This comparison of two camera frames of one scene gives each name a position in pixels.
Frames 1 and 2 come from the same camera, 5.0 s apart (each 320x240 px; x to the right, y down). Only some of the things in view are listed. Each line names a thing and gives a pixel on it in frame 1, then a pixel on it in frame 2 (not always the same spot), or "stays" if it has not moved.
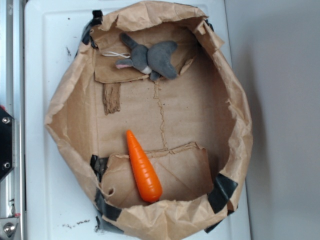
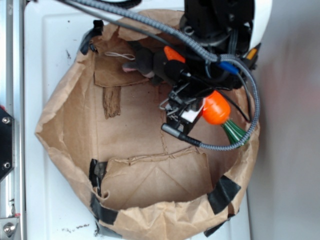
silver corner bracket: (8, 226) stays
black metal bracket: (7, 143) stays
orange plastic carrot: (147, 176) -> (216, 109)
